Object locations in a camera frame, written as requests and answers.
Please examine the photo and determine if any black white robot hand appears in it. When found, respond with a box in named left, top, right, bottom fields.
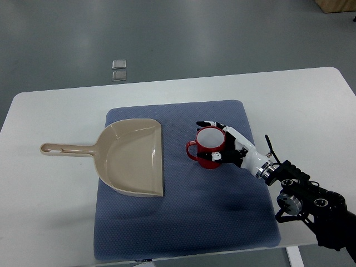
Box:
left=196, top=121, right=275, bottom=179

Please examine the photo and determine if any metal floor plate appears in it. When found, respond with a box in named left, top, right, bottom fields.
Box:
left=112, top=70, right=127, bottom=82
left=112, top=59, right=127, bottom=70

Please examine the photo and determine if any blue fabric mat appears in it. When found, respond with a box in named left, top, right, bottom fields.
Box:
left=93, top=100, right=281, bottom=261

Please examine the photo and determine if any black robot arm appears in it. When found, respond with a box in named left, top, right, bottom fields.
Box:
left=263, top=135, right=355, bottom=260

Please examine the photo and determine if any lower metal floor plate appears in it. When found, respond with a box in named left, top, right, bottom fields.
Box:
left=112, top=70, right=127, bottom=82

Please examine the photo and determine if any beige plastic dustpan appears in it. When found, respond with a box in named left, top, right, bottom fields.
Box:
left=40, top=118, right=164, bottom=197

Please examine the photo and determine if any wooden box corner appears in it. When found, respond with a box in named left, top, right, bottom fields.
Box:
left=315, top=0, right=355, bottom=13

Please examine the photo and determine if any white table leg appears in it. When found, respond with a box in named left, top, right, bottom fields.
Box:
left=285, top=246, right=304, bottom=267

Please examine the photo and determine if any upper metal floor plate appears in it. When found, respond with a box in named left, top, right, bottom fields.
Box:
left=112, top=59, right=127, bottom=70

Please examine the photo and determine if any red cup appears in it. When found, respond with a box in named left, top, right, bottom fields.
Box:
left=186, top=126, right=226, bottom=169

